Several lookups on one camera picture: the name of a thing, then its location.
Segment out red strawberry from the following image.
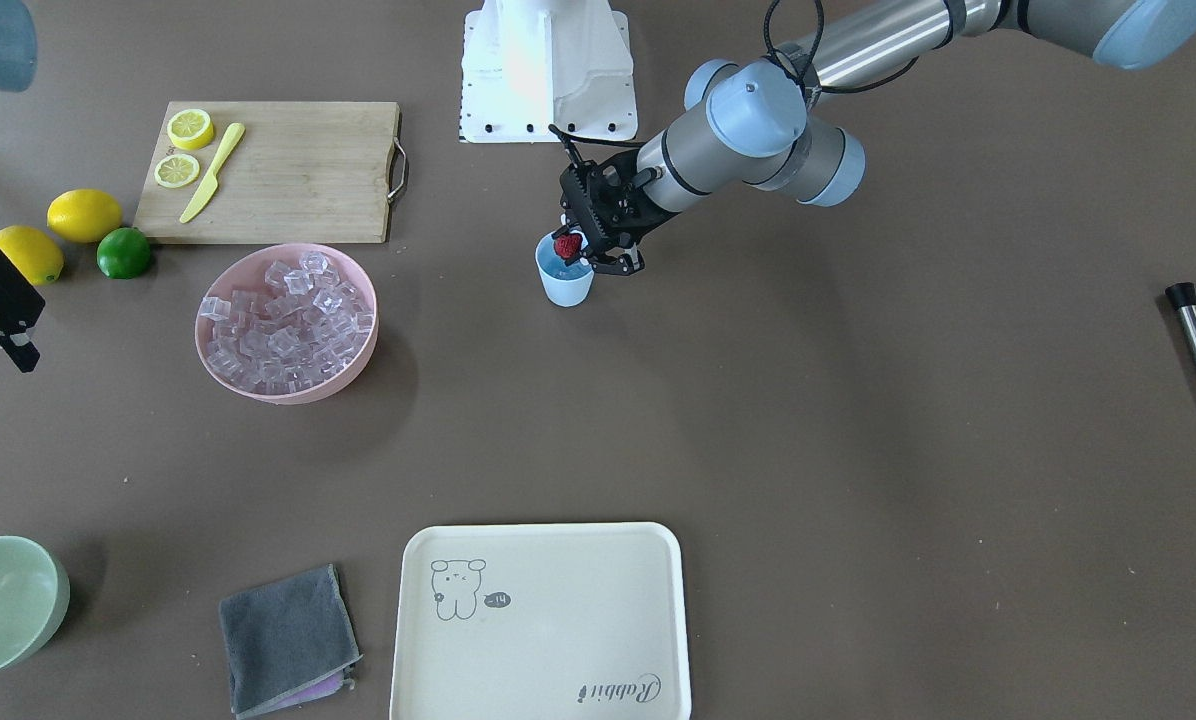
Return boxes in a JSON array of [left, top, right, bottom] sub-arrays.
[[553, 232, 584, 266]]

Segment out yellow lemon far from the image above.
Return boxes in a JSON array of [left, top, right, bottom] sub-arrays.
[[45, 188, 123, 243]]

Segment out green lime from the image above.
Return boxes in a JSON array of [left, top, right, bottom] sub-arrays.
[[94, 227, 153, 281]]

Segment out green bowl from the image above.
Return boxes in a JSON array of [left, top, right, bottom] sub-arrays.
[[0, 536, 71, 670]]

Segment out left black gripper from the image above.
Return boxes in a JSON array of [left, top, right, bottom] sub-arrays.
[[559, 152, 675, 277]]

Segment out yellow plastic knife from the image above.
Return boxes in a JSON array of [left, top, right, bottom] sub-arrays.
[[178, 122, 246, 224]]

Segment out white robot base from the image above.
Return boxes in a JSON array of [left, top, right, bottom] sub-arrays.
[[458, 1, 637, 144]]

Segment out pink bowl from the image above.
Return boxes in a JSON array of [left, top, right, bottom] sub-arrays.
[[194, 243, 380, 405]]

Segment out cream rabbit tray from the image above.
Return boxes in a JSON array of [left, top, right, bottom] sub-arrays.
[[389, 521, 692, 719]]

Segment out clear ice cubes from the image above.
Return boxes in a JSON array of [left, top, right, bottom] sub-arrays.
[[200, 252, 376, 393]]

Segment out grey folded cloth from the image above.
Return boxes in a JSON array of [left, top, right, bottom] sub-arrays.
[[218, 565, 362, 719]]

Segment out yellow lemon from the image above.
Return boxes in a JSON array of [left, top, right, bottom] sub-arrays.
[[45, 188, 123, 243], [0, 225, 66, 286]]

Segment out light blue cup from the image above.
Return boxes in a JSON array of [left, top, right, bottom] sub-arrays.
[[533, 232, 594, 307]]

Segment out yellow lemon near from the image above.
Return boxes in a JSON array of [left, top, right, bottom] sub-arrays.
[[0, 225, 66, 286]]

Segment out wooden cutting board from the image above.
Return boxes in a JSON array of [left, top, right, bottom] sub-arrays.
[[132, 100, 405, 245]]

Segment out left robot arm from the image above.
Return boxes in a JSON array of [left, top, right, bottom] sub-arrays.
[[538, 1, 1196, 275]]

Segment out lemon half lower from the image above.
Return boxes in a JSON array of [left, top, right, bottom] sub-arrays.
[[165, 108, 216, 151]]

